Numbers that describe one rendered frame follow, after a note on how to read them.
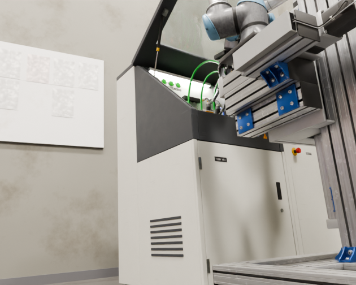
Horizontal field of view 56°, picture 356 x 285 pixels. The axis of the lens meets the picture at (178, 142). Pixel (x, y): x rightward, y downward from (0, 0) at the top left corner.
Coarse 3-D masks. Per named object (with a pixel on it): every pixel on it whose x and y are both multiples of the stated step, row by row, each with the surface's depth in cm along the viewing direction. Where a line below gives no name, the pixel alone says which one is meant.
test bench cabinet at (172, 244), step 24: (192, 144) 164; (144, 168) 200; (168, 168) 179; (192, 168) 162; (144, 192) 197; (168, 192) 176; (192, 192) 160; (288, 192) 196; (144, 216) 194; (168, 216) 174; (192, 216) 158; (144, 240) 191; (168, 240) 172; (192, 240) 156; (144, 264) 189; (168, 264) 169; (192, 264) 154
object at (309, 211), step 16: (288, 144) 208; (288, 160) 204; (304, 160) 213; (288, 176) 200; (304, 176) 208; (320, 176) 219; (304, 192) 204; (320, 192) 214; (304, 208) 200; (320, 208) 210; (304, 224) 196; (320, 224) 206; (304, 240) 193; (320, 240) 202; (336, 240) 211
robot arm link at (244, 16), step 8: (248, 0) 136; (256, 0) 136; (232, 8) 138; (240, 8) 137; (248, 8) 135; (256, 8) 134; (264, 8) 136; (240, 16) 136; (248, 16) 135; (256, 16) 133; (264, 16) 135; (240, 24) 137; (240, 32) 140
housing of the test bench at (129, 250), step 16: (128, 80) 232; (128, 96) 229; (128, 112) 226; (128, 128) 224; (128, 144) 221; (128, 160) 219; (128, 176) 216; (128, 192) 214; (128, 208) 212; (128, 224) 209; (128, 240) 207; (128, 256) 205; (128, 272) 203
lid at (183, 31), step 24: (168, 0) 200; (192, 0) 208; (240, 0) 219; (168, 24) 214; (192, 24) 220; (144, 48) 218; (168, 48) 225; (192, 48) 234; (216, 48) 241; (192, 72) 247; (216, 72) 256
